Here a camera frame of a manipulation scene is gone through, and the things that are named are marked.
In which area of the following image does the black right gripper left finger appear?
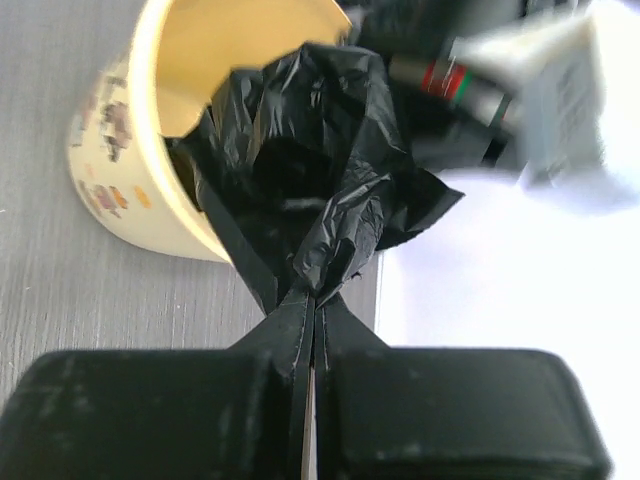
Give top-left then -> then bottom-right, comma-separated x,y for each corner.
1,288 -> 315,479

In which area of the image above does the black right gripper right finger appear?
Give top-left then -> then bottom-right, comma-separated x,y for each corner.
314,297 -> 610,479

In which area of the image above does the black trash bag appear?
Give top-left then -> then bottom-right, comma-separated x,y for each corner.
165,43 -> 461,312

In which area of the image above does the yellow capybara trash bin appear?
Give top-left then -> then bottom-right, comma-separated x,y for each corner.
68,0 -> 351,263

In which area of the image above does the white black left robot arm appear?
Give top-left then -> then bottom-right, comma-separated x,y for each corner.
339,1 -> 525,171

